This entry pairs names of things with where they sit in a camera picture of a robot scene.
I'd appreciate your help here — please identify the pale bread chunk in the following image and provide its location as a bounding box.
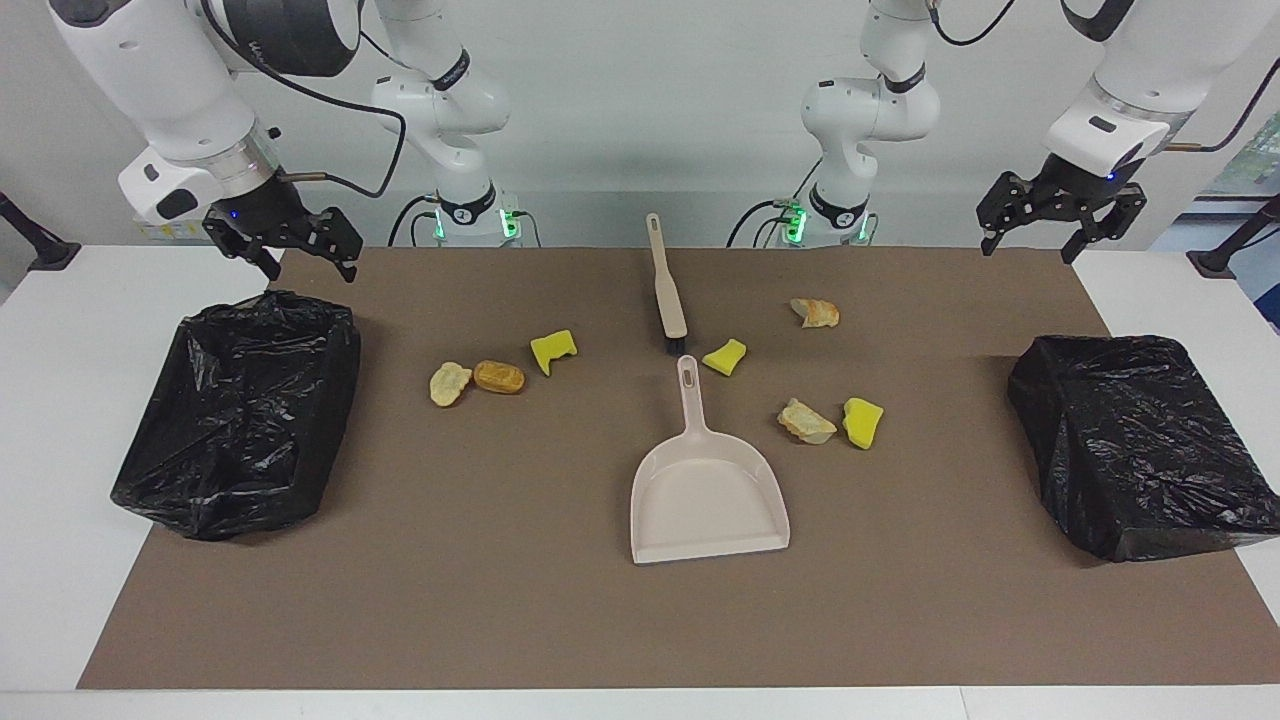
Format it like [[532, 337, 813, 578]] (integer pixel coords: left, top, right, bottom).
[[429, 361, 473, 408]]

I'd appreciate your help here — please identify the brown bread roll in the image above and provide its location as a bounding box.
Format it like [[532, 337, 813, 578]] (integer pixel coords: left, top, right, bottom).
[[473, 360, 527, 395]]

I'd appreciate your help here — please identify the notched yellow sponge piece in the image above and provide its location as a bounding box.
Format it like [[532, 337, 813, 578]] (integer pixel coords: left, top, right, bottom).
[[530, 329, 579, 378]]

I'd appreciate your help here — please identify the beige hand brush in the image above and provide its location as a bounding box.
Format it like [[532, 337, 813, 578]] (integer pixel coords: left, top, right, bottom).
[[645, 213, 691, 358]]

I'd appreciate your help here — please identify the beige plastic dustpan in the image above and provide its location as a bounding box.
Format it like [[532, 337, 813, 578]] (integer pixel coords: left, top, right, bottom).
[[630, 355, 791, 566]]

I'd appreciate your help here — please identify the black trash bag bin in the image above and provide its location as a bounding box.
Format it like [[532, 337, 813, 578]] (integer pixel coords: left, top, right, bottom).
[[1006, 334, 1280, 563], [110, 290, 362, 542]]

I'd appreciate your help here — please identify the black stand base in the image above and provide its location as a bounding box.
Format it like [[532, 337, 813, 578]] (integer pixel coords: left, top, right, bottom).
[[1187, 195, 1280, 279], [0, 192, 82, 272]]

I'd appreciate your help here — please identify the brown table mat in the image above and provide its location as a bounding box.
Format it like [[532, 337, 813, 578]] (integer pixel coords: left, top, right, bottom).
[[77, 246, 1280, 691]]

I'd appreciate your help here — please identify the black base cable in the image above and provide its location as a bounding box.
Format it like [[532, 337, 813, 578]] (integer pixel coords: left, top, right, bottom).
[[727, 198, 791, 248], [388, 195, 441, 247]]

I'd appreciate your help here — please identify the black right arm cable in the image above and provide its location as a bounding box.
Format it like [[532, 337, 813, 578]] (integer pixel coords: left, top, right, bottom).
[[200, 0, 409, 199]]

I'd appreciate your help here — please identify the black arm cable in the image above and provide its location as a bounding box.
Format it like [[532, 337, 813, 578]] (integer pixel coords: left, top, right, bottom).
[[200, 0, 409, 199], [925, 0, 1280, 154]]

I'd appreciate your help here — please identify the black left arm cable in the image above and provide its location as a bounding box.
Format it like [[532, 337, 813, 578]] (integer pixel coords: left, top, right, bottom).
[[925, 0, 1280, 154]]

